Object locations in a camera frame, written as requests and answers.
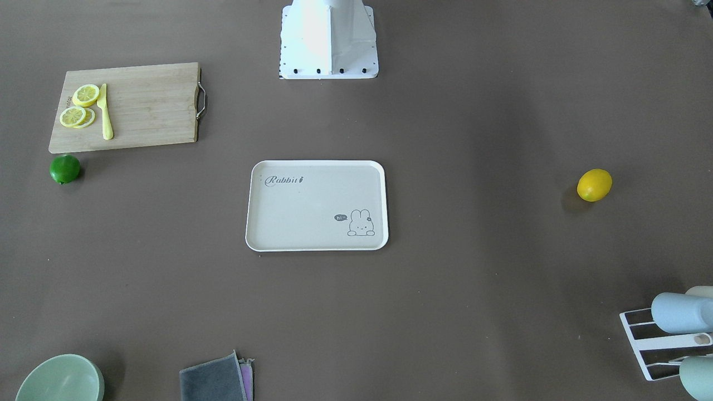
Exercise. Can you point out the yellow lemon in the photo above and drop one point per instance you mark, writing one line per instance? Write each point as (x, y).
(594, 185)

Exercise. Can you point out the green lime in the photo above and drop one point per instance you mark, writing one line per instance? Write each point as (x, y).
(65, 169)

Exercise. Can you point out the cream rabbit print tray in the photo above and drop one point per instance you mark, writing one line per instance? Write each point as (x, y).
(317, 205)

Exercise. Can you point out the pink cloth under grey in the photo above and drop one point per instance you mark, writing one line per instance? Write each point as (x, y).
(247, 372)

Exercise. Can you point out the grey folded cloth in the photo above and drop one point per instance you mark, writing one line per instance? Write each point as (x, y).
(218, 379)

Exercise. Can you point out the yellow plastic knife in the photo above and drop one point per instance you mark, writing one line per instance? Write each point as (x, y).
(102, 103)

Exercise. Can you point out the bamboo cutting board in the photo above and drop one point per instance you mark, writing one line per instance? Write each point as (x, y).
(148, 106)

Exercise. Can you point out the hidden lemon slice underneath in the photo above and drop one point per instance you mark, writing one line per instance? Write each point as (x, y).
(88, 120)

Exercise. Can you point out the upper lemon slice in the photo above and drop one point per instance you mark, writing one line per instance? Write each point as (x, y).
(86, 95)

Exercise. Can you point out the lemon slice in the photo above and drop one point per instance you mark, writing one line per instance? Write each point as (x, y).
(73, 116)
(86, 95)

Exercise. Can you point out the lower lemon slice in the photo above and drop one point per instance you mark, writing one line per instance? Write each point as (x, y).
(73, 116)

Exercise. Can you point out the light blue cup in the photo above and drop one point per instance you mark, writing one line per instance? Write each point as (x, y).
(682, 314)

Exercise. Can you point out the mint green bowl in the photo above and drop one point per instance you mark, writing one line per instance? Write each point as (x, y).
(64, 377)

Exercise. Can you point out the cream white cup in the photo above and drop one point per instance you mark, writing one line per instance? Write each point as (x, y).
(701, 291)

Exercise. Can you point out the mint green cup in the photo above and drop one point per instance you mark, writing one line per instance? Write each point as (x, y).
(696, 376)

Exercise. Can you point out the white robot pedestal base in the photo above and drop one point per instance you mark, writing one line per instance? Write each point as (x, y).
(328, 40)

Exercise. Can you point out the white wire cup rack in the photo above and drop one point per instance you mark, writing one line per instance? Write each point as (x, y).
(659, 354)

